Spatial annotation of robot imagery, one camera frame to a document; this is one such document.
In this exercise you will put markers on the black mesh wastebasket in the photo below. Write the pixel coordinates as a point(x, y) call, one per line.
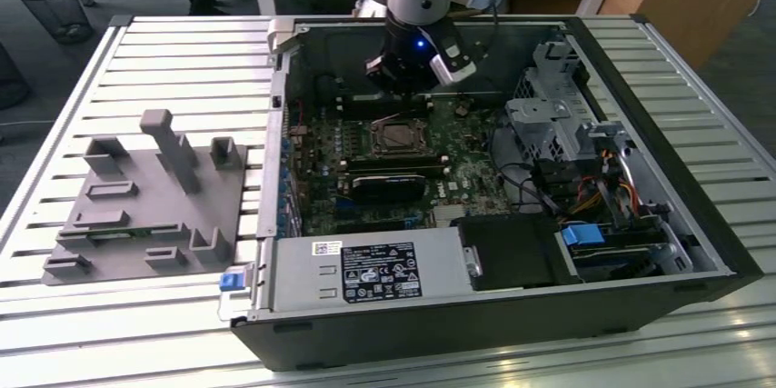
point(55, 15)

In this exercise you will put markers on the metal drive cage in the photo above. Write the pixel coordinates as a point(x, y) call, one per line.
point(539, 120)

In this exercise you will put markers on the black graphics card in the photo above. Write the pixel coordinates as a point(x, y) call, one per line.
point(388, 190)

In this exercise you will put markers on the grey parts rack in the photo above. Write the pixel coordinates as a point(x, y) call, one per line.
point(158, 206)

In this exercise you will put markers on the black RAM slot bank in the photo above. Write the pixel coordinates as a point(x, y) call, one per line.
point(364, 106)

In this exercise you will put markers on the blue case latch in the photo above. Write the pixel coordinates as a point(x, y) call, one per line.
point(232, 282)

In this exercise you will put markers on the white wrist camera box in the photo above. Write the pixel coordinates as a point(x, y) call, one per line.
point(454, 58)

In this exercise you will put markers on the dark person legs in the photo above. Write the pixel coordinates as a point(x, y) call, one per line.
point(202, 2)

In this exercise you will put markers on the black hard disk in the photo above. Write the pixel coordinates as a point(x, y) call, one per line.
point(612, 263)

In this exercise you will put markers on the green RAM stick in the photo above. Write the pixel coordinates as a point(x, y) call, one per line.
point(136, 233)

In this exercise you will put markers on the black PC case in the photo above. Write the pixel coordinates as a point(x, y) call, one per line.
point(424, 338)

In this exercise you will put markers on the silver power supply with label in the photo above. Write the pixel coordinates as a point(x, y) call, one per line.
point(298, 270)

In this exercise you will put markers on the black installed RAM stick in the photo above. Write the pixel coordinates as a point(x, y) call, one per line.
point(394, 159)

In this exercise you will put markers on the silver CPU plate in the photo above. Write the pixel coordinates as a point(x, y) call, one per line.
point(406, 136)

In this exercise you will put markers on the green motherboard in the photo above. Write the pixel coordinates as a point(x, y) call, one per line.
point(472, 174)

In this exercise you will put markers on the silver chipset heat sink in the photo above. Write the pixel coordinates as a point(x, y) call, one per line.
point(451, 215)

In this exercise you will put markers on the blue disk carrier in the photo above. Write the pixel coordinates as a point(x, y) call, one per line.
point(582, 237)

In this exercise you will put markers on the CPU socket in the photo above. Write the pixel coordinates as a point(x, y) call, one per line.
point(376, 152)

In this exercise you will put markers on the black plastic shroud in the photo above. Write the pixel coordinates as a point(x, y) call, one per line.
point(515, 251)

